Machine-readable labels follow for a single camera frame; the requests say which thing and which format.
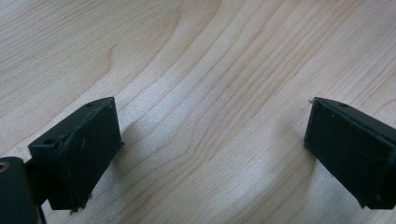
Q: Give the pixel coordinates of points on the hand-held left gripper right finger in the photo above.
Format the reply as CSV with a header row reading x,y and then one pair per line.
x,y
351,149

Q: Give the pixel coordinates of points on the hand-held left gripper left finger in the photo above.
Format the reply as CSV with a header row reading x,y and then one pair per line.
x,y
79,155

